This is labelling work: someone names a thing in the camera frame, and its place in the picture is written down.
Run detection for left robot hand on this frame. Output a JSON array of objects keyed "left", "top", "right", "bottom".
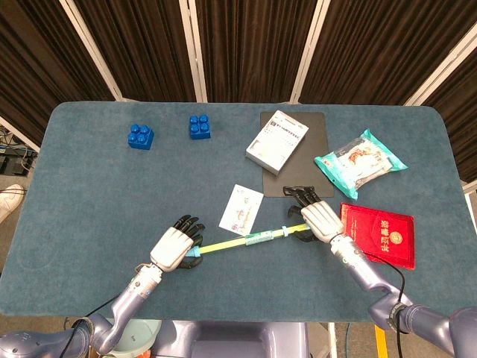
[{"left": 148, "top": 214, "right": 207, "bottom": 272}]

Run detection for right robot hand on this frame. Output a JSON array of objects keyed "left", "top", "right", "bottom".
[{"left": 282, "top": 185, "right": 346, "bottom": 244}]

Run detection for long yellow plastic tube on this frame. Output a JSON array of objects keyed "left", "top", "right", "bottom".
[{"left": 200, "top": 222, "right": 311, "bottom": 254}]

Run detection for clear tube with blue cap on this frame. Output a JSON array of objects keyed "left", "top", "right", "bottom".
[{"left": 186, "top": 225, "right": 288, "bottom": 259}]

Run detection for black clipboard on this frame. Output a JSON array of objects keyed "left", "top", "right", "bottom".
[{"left": 259, "top": 111, "right": 335, "bottom": 198}]

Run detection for teal snack packet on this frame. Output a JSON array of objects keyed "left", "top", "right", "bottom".
[{"left": 314, "top": 128, "right": 408, "bottom": 201}]

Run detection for red booklet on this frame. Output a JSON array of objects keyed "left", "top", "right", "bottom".
[{"left": 339, "top": 202, "right": 416, "bottom": 271}]

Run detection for white picture card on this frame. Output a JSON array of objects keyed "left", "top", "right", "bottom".
[{"left": 218, "top": 183, "right": 265, "bottom": 236}]

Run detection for blue felt table cloth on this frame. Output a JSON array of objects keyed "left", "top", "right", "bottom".
[{"left": 0, "top": 101, "right": 477, "bottom": 324}]

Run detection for white grey cardboard box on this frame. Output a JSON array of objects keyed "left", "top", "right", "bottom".
[{"left": 244, "top": 110, "right": 310, "bottom": 177}]

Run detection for pale green bucket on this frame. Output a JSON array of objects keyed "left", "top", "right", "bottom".
[{"left": 110, "top": 318, "right": 162, "bottom": 358}]

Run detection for blue building block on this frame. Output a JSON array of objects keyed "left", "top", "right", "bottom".
[
  {"left": 189, "top": 114, "right": 212, "bottom": 140},
  {"left": 127, "top": 123, "right": 156, "bottom": 151}
]

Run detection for purple robot torso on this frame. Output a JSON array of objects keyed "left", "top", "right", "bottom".
[{"left": 155, "top": 319, "right": 310, "bottom": 358}]

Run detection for white table leg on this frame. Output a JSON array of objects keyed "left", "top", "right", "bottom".
[{"left": 327, "top": 322, "right": 338, "bottom": 358}]

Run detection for white shoe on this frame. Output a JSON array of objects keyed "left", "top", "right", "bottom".
[{"left": 0, "top": 183, "right": 25, "bottom": 224}]

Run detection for dark brown pleated curtain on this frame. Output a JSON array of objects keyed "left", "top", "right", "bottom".
[{"left": 0, "top": 0, "right": 477, "bottom": 183}]

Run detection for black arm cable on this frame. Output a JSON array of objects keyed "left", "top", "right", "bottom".
[
  {"left": 387, "top": 257, "right": 408, "bottom": 358},
  {"left": 69, "top": 292, "right": 126, "bottom": 358}
]

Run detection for white screen frame post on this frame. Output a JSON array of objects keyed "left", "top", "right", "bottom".
[
  {"left": 58, "top": 0, "right": 139, "bottom": 102},
  {"left": 178, "top": 0, "right": 209, "bottom": 104},
  {"left": 289, "top": 0, "right": 331, "bottom": 104},
  {"left": 0, "top": 115, "right": 40, "bottom": 152},
  {"left": 404, "top": 22, "right": 477, "bottom": 107}
]

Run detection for tangled floor cables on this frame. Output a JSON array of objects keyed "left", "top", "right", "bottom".
[{"left": 0, "top": 126, "right": 38, "bottom": 176}]

